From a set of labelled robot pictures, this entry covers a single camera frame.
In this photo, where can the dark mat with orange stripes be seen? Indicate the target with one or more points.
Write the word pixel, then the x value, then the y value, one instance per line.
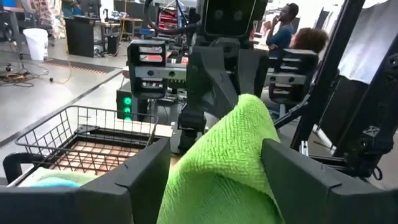
pixel 77 66

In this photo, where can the black desk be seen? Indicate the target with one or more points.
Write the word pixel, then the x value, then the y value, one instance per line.
pixel 79 37

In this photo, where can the red tool cart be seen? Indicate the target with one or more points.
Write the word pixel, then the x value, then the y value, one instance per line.
pixel 168 20

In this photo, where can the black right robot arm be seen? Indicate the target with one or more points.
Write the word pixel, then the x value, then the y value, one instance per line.
pixel 192 124

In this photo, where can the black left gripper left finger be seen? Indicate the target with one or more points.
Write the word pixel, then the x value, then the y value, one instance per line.
pixel 93 205

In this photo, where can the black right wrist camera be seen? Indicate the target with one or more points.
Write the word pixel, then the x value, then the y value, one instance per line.
pixel 230 18

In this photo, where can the wooden table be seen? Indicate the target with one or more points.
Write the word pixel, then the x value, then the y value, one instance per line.
pixel 132 20

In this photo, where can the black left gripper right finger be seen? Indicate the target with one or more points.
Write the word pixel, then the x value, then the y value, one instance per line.
pixel 326 205

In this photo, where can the person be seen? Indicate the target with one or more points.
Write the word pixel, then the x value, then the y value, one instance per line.
pixel 309 39
pixel 281 37

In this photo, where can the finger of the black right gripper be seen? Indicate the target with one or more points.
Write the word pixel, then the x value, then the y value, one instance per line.
pixel 295 93
pixel 133 71

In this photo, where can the patterned hanging fabric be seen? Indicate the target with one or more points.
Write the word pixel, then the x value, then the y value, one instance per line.
pixel 46 15

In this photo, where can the white panel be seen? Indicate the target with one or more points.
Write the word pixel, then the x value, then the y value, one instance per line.
pixel 370 37

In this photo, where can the blue microfiber towel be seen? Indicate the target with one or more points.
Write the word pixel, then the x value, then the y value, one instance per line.
pixel 56 184

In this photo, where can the pale green microfiber towel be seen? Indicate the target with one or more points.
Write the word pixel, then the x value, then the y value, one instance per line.
pixel 62 175

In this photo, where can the white trash bin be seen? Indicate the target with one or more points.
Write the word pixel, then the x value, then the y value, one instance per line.
pixel 35 43

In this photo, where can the black box with green lights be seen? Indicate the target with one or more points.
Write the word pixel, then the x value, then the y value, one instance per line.
pixel 122 105

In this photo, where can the bright green microfiber towel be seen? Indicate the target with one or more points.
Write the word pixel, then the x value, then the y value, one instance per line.
pixel 224 161

